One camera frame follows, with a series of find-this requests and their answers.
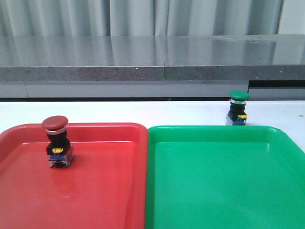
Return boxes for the green plastic tray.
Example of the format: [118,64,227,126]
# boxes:
[145,125,305,229]

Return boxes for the red plastic tray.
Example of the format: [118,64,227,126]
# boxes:
[0,123,148,229]

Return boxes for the grey stone counter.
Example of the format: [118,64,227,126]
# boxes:
[0,35,305,101]

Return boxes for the grey curtain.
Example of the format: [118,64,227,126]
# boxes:
[0,0,284,36]

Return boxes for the red mushroom push button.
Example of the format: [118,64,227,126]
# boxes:
[41,115,74,167]

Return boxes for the green mushroom push button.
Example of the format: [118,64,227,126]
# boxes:
[225,90,250,125]

